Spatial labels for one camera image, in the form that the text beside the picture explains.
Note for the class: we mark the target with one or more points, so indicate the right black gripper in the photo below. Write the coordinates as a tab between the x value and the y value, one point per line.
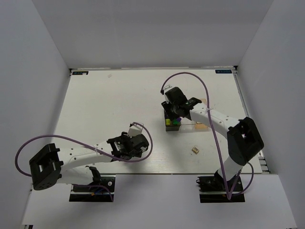
167	106

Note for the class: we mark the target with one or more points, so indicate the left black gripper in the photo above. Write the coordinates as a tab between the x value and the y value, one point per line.
124	136

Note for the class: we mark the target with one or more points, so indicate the yellow highlighter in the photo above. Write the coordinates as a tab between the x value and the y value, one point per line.
167	122

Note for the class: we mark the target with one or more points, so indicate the small tan eraser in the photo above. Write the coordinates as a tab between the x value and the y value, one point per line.
195	150

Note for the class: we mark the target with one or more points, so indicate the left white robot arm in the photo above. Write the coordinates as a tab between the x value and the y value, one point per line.
52	165

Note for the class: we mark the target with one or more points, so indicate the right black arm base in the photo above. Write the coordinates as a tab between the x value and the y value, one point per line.
212	190

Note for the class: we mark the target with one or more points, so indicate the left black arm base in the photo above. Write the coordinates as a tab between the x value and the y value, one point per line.
100	189

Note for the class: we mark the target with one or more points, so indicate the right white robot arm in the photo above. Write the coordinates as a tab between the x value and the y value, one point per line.
243	138

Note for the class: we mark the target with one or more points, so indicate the clear plastic container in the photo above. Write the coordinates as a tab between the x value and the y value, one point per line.
187	125

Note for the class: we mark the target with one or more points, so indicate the dark grey plastic container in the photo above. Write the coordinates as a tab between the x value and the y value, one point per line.
172	127

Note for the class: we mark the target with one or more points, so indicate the orange plastic container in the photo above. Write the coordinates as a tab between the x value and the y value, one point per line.
198	125

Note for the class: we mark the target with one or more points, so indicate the right blue corner label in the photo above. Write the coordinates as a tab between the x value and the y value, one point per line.
223	71

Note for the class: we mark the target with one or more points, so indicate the blue corner label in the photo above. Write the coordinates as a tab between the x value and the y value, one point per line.
80	73
223	71

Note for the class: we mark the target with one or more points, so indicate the left blue corner label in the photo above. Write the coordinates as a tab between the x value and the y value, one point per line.
80	73

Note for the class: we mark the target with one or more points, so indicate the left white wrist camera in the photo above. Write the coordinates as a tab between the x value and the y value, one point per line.
134	129

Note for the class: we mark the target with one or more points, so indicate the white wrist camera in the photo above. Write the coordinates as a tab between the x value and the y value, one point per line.
134	129
166	89

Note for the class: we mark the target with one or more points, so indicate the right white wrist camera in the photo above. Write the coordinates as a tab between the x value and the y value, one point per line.
166	89

